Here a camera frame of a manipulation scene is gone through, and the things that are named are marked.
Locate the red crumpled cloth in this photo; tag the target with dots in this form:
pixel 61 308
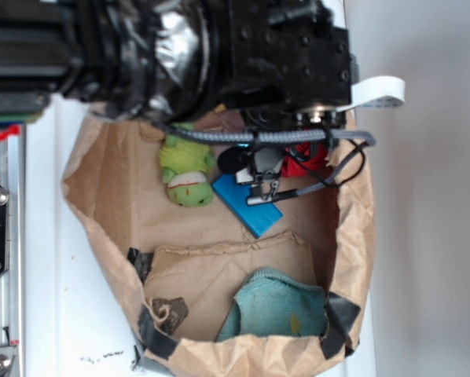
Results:
pixel 301 159

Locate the green plush toy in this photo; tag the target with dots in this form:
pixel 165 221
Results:
pixel 184 168

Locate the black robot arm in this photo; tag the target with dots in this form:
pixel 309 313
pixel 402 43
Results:
pixel 172 61

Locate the brown paper bag liner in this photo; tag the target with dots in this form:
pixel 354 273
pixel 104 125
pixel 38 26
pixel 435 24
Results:
pixel 174 271

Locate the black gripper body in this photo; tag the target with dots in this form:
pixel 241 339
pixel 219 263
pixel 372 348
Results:
pixel 281 62

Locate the blue wooden block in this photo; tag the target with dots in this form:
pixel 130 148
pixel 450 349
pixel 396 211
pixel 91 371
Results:
pixel 258 219

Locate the teal towel cloth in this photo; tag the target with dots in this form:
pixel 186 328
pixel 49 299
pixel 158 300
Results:
pixel 270 302

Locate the aluminium frame rail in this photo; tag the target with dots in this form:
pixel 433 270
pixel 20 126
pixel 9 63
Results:
pixel 12 144

